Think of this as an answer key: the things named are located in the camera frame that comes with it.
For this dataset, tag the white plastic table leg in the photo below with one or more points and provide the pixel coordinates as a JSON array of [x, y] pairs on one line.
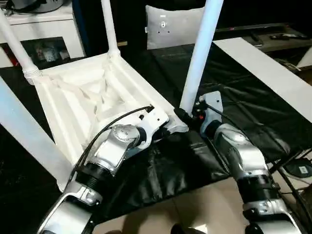
[[200, 48], [109, 27], [17, 44], [29, 131]]

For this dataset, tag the white plastic table top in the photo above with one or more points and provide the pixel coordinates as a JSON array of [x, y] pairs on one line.
[[97, 92]]

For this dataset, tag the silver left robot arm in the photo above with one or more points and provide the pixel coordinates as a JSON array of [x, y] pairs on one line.
[[107, 156]]

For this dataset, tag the black work mat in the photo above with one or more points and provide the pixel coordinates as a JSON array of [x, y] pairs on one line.
[[253, 112]]

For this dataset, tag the white flat board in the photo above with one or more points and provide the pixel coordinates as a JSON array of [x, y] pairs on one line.
[[268, 73]]

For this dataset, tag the light grey cushion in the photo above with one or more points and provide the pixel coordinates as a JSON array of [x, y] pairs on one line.
[[175, 27]]

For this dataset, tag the small yellow label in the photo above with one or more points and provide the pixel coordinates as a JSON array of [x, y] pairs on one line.
[[122, 44]]

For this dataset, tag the black stand leg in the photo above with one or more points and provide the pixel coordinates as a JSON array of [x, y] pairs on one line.
[[290, 161]]

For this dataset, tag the dark right robot foot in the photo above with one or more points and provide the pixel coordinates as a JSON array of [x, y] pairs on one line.
[[187, 229]]

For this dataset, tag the black low shelf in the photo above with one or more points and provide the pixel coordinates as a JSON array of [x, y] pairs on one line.
[[253, 34]]

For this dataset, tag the black cabinet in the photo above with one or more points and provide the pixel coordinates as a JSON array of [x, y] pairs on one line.
[[131, 19]]

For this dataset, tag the black box white label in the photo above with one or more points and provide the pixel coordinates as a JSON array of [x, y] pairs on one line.
[[300, 169]]

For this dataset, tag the black remote control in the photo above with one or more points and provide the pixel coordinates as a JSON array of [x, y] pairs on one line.
[[283, 36]]

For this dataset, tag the white side cabinet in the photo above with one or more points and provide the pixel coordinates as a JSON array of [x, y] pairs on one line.
[[306, 57]]

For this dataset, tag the white glass-door cabinet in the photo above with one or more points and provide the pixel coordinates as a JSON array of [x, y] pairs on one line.
[[44, 29]]

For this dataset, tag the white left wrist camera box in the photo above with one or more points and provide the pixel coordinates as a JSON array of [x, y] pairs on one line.
[[155, 119]]

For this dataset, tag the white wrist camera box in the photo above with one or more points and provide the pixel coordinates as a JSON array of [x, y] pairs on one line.
[[212, 103], [155, 119]]

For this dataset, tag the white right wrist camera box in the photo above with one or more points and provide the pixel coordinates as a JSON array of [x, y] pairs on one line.
[[212, 103]]

